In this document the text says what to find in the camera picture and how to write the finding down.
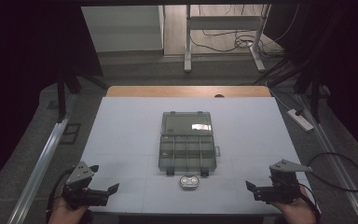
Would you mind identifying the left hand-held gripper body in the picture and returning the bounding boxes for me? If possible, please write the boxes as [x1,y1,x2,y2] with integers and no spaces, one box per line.
[62,161,111,210]

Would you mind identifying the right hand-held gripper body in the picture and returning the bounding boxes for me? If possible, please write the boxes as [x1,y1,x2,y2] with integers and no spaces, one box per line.
[254,159,313,205]

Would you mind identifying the small silver metal case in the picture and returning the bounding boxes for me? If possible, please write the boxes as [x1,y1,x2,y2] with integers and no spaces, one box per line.
[178,175,201,191]

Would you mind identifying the clear grey plastic organizer box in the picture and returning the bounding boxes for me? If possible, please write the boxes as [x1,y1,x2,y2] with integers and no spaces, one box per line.
[158,110,221,177]

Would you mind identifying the person's left hand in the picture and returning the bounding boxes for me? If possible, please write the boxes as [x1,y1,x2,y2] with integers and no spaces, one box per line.
[48,195,90,224]

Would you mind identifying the person's right hand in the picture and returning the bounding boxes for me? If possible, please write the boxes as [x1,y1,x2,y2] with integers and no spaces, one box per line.
[271,186,319,224]

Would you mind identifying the dark floor socket cover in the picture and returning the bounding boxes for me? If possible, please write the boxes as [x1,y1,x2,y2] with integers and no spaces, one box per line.
[60,122,82,146]

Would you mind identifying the white power strip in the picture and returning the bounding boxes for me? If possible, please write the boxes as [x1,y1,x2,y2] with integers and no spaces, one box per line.
[286,108,315,133]

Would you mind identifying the wooden table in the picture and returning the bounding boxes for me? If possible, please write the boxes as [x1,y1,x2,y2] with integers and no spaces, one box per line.
[105,85,272,98]

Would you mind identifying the black curtain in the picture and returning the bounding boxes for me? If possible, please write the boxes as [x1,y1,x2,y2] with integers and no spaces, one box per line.
[0,0,104,199]
[263,0,358,157]

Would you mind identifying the white cabinet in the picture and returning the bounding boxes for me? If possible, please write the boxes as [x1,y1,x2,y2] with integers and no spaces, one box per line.
[80,5,165,53]

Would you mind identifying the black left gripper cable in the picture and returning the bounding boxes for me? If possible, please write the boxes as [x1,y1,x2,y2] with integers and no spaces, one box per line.
[46,167,76,223]

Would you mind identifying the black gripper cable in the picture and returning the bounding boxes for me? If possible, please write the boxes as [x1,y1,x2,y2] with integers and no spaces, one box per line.
[46,167,76,223]
[298,151,358,216]

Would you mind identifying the aluminium rail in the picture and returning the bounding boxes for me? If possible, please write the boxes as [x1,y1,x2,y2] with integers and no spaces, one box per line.
[7,92,79,224]
[295,92,358,224]

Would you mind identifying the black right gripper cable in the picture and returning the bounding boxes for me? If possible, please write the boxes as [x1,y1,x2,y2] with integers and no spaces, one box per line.
[298,151,358,216]

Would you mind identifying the black floor cables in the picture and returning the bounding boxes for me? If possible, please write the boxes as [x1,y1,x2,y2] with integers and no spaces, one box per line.
[188,4,301,60]

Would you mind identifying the white desk frame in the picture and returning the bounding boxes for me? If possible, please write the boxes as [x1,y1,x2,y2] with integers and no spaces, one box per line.
[183,4,272,74]

